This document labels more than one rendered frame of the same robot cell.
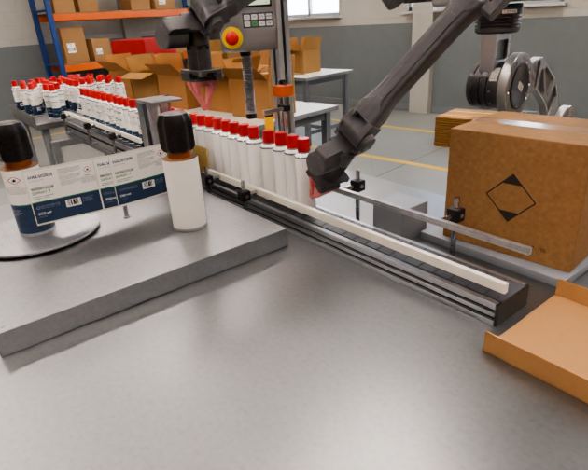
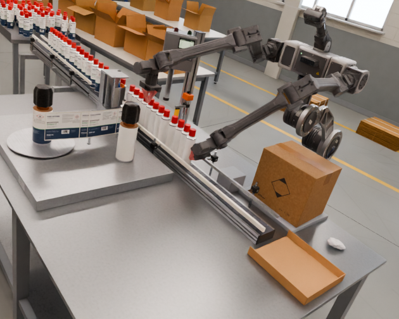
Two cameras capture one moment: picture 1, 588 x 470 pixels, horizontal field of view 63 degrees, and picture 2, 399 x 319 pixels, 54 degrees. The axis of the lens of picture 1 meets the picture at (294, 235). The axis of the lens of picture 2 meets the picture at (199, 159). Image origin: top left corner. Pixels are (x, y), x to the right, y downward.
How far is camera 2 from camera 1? 0.76 m
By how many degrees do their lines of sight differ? 8
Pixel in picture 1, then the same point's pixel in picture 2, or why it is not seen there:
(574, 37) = (382, 57)
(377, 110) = (231, 133)
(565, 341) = (280, 257)
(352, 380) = (192, 254)
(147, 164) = (107, 118)
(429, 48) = (261, 115)
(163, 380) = (113, 237)
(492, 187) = (274, 180)
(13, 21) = not seen: outside the picture
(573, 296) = (292, 238)
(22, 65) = not seen: outside the picture
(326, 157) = (202, 148)
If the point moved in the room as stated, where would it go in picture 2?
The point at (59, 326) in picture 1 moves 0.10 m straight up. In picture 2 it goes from (63, 202) to (64, 181)
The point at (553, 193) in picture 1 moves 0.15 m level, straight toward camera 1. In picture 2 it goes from (297, 192) to (287, 206)
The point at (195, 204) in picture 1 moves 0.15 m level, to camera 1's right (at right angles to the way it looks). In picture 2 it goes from (130, 150) to (161, 155)
